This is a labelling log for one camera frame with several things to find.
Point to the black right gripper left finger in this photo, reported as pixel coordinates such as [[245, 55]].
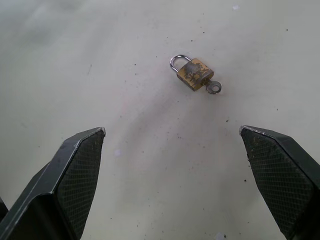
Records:
[[62, 185]]

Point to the small silver key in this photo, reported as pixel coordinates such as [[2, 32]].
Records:
[[212, 88]]

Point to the worn brass padlock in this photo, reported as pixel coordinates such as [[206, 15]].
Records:
[[195, 73]]

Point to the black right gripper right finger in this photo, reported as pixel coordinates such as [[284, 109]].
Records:
[[280, 180]]

